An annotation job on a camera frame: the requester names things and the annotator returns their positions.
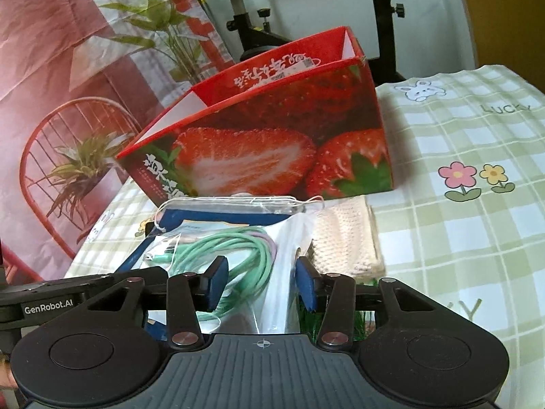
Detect blue packaged bag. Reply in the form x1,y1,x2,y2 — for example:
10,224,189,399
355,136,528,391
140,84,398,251
115,194,324,273

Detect person left hand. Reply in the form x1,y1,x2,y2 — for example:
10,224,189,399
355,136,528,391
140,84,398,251
0,353,18,390

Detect cream knitted cloth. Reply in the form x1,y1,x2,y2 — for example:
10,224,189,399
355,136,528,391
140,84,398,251
309,196,385,284

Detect red strawberry cardboard box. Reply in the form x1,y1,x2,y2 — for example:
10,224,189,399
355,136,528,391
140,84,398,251
117,27,393,204

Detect green checked tablecloth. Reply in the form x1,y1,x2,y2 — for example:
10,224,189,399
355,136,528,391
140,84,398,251
63,64,545,409

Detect black exercise bike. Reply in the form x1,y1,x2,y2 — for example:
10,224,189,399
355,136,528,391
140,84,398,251
199,0,405,85

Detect pink printed backdrop cloth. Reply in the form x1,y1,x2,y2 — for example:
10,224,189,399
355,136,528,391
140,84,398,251
1,0,232,284

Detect wooden door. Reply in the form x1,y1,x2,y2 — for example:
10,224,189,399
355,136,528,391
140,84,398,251
464,0,544,91

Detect clear bag green cable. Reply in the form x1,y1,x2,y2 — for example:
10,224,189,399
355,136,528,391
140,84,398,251
127,210,316,335

